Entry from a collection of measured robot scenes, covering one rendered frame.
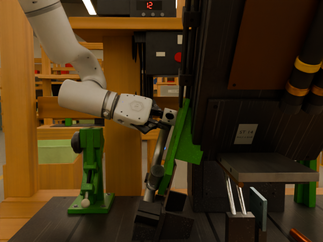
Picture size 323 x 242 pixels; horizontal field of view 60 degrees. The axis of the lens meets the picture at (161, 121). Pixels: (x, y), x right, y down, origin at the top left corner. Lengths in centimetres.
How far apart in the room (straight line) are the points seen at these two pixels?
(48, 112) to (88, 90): 45
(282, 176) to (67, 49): 58
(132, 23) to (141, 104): 30
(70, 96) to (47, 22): 20
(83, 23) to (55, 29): 27
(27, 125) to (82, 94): 43
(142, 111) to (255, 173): 38
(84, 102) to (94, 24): 30
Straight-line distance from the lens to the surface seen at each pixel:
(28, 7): 76
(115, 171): 113
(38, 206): 114
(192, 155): 74
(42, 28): 76
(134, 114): 80
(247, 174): 58
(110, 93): 82
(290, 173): 61
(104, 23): 100
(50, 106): 125
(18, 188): 126
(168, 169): 71
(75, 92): 82
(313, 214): 106
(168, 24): 99
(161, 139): 88
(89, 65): 88
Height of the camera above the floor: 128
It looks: 5 degrees down
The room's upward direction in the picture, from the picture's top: straight up
